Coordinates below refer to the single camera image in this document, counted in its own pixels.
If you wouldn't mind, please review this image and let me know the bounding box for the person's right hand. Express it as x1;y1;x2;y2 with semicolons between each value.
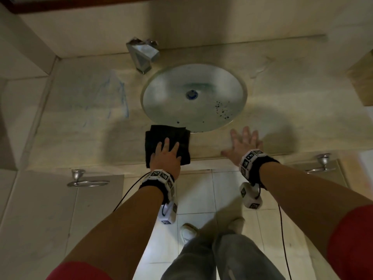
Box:
220;126;264;167

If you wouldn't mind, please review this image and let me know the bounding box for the person's left hand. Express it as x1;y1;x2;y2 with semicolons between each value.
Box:
149;137;182;180

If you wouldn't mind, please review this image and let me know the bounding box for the black cloth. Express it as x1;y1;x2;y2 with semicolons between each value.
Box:
145;124;192;170

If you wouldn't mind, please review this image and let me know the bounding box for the person's right forearm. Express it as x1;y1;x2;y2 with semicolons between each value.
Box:
258;161;372;260

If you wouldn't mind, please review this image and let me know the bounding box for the person's left forearm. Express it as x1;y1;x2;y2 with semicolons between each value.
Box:
63;185;164;280

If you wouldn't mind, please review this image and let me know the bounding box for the white oval sink basin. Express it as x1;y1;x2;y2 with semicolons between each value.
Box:
141;63;248;134

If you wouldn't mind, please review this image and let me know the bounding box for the black wristband with white markers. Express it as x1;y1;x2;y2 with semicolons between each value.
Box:
139;169;176;205
239;149;280;190

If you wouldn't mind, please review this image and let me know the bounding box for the white shoe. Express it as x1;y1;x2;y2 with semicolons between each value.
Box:
180;223;200;245
227;217;245;235

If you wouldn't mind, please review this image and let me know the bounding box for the chrome faucet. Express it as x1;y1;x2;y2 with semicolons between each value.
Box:
125;37;161;75

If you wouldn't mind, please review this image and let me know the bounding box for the beige stone tub ledge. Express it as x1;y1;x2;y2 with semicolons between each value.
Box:
347;49;373;107

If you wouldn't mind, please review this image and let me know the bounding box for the red shirt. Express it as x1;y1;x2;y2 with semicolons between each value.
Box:
45;204;373;280

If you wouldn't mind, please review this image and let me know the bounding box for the wood framed mirror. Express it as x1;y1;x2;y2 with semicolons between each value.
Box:
0;0;175;14

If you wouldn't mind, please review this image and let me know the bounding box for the black cable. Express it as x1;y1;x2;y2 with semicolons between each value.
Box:
277;204;293;280
112;171;152;213

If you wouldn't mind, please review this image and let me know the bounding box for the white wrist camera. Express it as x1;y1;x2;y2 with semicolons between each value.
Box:
158;199;179;226
239;182;263;210

